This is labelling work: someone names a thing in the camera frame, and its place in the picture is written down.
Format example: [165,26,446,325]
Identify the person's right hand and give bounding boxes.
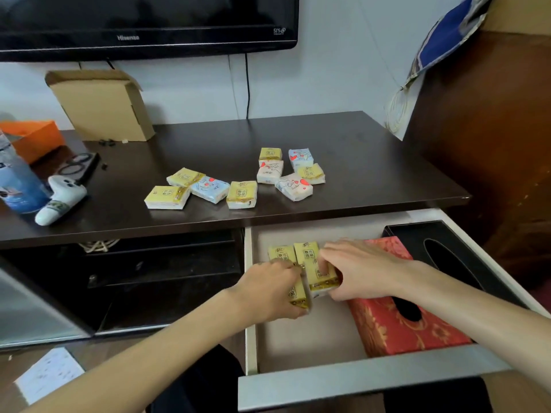
[319,240,416,302]

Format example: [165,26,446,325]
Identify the person's left hand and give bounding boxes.
[230,259,310,321]

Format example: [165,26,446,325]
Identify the person's left forearm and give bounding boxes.
[22,290,259,413]

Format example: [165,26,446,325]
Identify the person's right forearm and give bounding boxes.
[405,260,551,385]

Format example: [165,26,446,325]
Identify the red floral tissue box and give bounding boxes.
[346,236,473,358]

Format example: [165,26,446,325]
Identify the white drawer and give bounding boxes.
[238,208,551,412]

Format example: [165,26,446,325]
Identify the white tissue packet red print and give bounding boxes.
[275,173,313,202]

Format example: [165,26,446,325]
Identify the black leather tissue box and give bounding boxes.
[382,220,528,323]

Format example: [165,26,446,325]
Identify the white pink tissue packet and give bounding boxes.
[257,160,285,185]

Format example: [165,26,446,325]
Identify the blue tissue packet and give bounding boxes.
[288,148,314,169]
[190,176,231,204]

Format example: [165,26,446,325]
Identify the black media player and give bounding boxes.
[88,253,242,289]

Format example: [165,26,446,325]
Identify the person's black shorts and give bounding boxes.
[146,344,493,413]

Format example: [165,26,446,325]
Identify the dark brown television cabinet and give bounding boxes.
[0,111,472,351]

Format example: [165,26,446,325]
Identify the white hanging paper sheet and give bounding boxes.
[384,73,427,141]

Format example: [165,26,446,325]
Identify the person's right leg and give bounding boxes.
[481,369,551,413]

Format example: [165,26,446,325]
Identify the brown wooden wardrobe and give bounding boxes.
[405,0,551,293]

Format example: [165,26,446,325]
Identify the black device with rings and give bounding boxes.
[43,151,100,185]

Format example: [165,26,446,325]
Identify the white handheld controller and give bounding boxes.
[34,175,88,227]

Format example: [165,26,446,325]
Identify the open brown cardboard box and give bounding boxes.
[45,69,156,142]

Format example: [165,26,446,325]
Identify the glass cabinet door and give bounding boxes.
[0,254,93,351]

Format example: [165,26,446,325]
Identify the blue and white bag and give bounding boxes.
[405,0,493,88]

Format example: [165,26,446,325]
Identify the blue wipes canister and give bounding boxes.
[0,131,51,215]

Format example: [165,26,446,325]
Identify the orange box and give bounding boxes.
[0,120,66,165]

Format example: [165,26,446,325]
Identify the black flat screen television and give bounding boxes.
[0,0,300,63]

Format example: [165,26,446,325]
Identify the white cord bundle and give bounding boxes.
[78,239,120,254]

